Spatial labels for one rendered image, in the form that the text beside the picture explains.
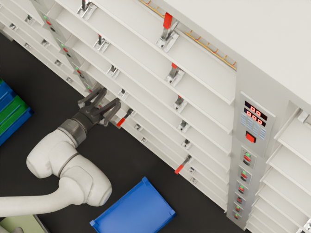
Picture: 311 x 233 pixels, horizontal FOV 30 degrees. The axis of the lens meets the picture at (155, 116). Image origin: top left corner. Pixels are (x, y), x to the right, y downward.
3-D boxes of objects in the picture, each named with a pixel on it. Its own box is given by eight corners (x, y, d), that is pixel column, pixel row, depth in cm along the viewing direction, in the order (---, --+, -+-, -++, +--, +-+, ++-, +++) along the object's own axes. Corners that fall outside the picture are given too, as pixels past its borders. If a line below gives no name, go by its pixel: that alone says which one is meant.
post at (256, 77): (244, 230, 240) (292, 91, 80) (226, 216, 243) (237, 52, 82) (273, 193, 243) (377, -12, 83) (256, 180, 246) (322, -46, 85)
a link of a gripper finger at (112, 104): (90, 113, 195) (93, 116, 194) (116, 95, 199) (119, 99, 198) (90, 119, 198) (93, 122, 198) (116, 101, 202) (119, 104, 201)
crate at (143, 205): (122, 262, 242) (119, 260, 234) (93, 224, 248) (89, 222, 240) (177, 215, 245) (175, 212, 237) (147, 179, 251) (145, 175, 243)
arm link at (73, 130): (54, 124, 189) (67, 112, 191) (57, 137, 197) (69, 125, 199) (75, 140, 186) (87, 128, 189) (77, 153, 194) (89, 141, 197)
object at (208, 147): (232, 172, 163) (223, 173, 150) (77, 51, 180) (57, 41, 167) (276, 114, 161) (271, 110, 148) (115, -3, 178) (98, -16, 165)
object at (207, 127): (233, 156, 146) (224, 156, 132) (61, 23, 162) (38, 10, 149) (283, 91, 144) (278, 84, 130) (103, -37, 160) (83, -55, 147)
